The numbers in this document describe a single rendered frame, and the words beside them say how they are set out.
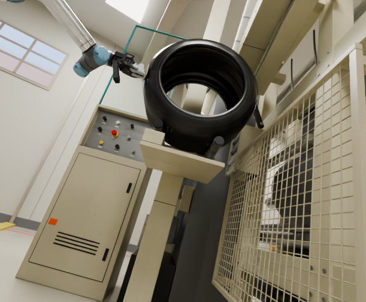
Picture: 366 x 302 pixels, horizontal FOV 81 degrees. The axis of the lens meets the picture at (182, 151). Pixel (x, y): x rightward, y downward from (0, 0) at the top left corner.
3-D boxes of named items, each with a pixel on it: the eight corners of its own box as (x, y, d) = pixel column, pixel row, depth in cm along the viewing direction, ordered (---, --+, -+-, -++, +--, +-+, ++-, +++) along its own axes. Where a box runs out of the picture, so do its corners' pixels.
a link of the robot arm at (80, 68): (78, 62, 101) (91, 47, 106) (68, 68, 108) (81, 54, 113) (92, 75, 105) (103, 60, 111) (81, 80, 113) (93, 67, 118)
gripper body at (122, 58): (135, 56, 112) (114, 47, 113) (128, 68, 109) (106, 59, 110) (137, 66, 119) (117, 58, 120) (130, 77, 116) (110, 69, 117)
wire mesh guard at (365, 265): (211, 283, 110) (233, 158, 135) (214, 284, 110) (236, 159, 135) (372, 459, 26) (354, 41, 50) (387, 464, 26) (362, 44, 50)
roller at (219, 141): (203, 157, 127) (209, 162, 127) (199, 163, 126) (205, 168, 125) (217, 133, 95) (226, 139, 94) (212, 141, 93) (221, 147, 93)
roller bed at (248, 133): (224, 176, 140) (232, 136, 151) (246, 182, 140) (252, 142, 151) (234, 168, 122) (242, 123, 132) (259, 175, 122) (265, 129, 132)
